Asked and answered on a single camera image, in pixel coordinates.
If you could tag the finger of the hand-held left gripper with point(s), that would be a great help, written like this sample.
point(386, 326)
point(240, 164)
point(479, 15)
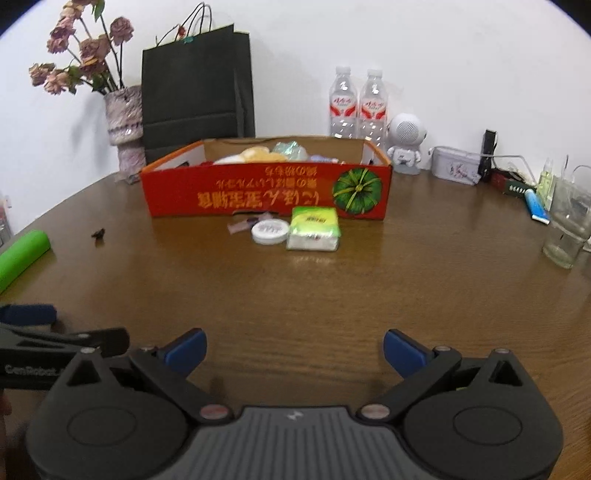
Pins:
point(27, 314)
point(69, 340)

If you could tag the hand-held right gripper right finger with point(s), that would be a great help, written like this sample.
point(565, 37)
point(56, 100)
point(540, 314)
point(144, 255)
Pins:
point(404, 350)

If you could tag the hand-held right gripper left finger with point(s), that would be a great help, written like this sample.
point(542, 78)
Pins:
point(187, 348)

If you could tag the red cardboard box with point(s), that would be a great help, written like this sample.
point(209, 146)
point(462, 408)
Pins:
point(268, 194)

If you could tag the white and yellow plush toy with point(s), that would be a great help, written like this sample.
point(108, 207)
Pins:
point(256, 154)

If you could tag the clear plastic bag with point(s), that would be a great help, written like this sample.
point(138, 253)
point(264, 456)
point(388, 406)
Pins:
point(288, 148)

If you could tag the green foam wrist rest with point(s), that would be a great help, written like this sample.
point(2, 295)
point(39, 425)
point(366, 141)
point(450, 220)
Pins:
point(21, 258)

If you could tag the small black clip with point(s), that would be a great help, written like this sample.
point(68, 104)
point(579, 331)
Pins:
point(98, 234)

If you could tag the small pink wrapper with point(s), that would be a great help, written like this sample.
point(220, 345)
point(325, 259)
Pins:
point(240, 227)

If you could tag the white round lid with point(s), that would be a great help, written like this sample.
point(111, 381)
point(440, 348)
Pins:
point(270, 232)

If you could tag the green tissue packet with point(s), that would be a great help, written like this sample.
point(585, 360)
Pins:
point(314, 228)

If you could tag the white floral tin box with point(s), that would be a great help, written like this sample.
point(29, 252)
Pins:
point(455, 166)

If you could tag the blue and white tube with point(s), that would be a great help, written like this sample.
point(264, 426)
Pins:
point(538, 206)

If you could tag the dark flat box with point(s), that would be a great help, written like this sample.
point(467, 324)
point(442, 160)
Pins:
point(512, 185)

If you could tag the purple knitted cloth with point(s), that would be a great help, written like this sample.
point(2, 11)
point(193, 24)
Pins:
point(325, 159)

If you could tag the clear drinking glass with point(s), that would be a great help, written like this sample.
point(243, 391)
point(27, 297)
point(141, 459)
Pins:
point(565, 221)

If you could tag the white robot speaker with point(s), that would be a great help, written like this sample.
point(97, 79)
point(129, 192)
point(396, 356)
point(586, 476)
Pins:
point(406, 138)

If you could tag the black power adapter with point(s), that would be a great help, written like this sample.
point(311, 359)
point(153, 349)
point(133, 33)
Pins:
point(487, 152)

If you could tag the mottled purple vase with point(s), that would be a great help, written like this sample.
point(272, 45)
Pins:
point(123, 120)

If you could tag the small clear spray bottle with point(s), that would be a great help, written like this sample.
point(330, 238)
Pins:
point(546, 184)

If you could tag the clear water bottle red label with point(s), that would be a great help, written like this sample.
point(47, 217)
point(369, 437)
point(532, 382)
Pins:
point(371, 110)
point(344, 106)

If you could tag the black paper bag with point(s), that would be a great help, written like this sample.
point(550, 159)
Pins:
point(198, 92)

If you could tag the dried pink flowers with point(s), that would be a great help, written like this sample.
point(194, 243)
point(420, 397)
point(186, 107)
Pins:
point(87, 50)

